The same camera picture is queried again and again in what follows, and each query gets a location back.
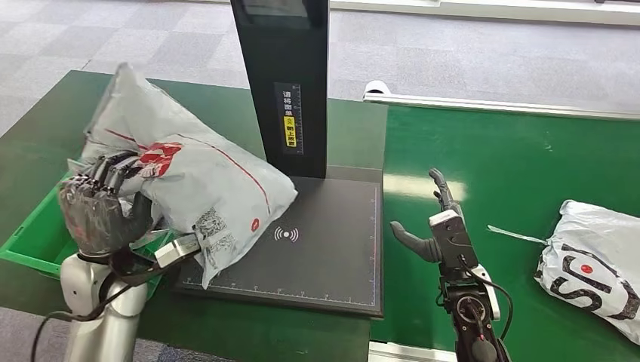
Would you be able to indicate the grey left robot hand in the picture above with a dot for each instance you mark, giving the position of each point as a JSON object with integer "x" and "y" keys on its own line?
{"x": 97, "y": 220}

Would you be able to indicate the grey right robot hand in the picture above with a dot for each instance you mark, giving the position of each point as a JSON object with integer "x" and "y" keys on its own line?
{"x": 425, "y": 247}

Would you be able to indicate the grey red-printed mailer package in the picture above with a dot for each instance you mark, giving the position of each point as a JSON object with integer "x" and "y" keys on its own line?
{"x": 200, "y": 175}

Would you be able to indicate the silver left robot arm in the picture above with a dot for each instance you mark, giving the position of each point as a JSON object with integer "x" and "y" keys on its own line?
{"x": 105, "y": 325}

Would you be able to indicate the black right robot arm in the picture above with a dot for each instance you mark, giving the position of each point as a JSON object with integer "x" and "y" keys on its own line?
{"x": 472, "y": 325}

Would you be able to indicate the black weighing device with column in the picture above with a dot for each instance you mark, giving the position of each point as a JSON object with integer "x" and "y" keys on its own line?
{"x": 330, "y": 250}

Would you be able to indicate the grey black-printed mailer package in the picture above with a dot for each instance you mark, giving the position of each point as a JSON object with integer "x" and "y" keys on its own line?
{"x": 595, "y": 270}

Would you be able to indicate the green plastic crate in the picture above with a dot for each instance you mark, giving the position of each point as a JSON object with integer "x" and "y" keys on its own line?
{"x": 35, "y": 240}

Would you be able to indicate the green belt conveyor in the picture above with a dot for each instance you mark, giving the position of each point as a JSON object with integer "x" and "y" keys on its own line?
{"x": 500, "y": 165}

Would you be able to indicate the black yellow label sticker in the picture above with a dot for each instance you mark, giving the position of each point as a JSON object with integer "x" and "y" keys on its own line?
{"x": 290, "y": 120}

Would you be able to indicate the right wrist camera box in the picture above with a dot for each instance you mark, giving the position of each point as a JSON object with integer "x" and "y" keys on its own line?
{"x": 452, "y": 240}

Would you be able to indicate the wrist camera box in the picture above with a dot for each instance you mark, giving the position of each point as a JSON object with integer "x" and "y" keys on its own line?
{"x": 452, "y": 240}
{"x": 175, "y": 250}

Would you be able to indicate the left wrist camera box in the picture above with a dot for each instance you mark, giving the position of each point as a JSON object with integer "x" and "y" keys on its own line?
{"x": 175, "y": 250}

